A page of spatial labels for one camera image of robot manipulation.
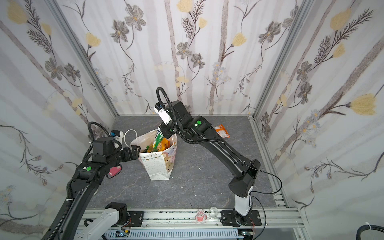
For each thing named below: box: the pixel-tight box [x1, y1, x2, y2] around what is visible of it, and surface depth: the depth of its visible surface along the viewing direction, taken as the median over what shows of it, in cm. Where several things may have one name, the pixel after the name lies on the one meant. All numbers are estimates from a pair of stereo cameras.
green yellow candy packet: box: [152, 126, 165, 152], surface depth 70 cm
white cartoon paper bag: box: [130, 129, 178, 181], surface depth 79 cm
